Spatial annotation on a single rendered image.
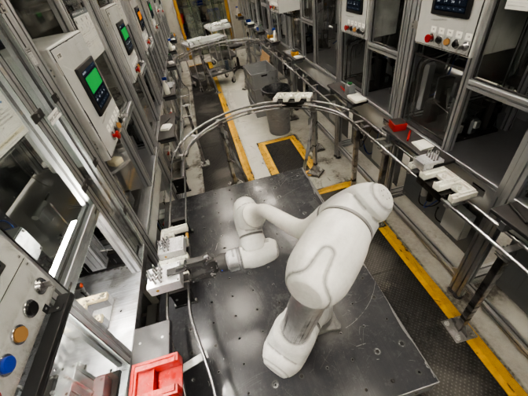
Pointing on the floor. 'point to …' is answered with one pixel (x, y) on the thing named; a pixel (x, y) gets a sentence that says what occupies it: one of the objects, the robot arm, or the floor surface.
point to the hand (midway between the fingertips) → (177, 274)
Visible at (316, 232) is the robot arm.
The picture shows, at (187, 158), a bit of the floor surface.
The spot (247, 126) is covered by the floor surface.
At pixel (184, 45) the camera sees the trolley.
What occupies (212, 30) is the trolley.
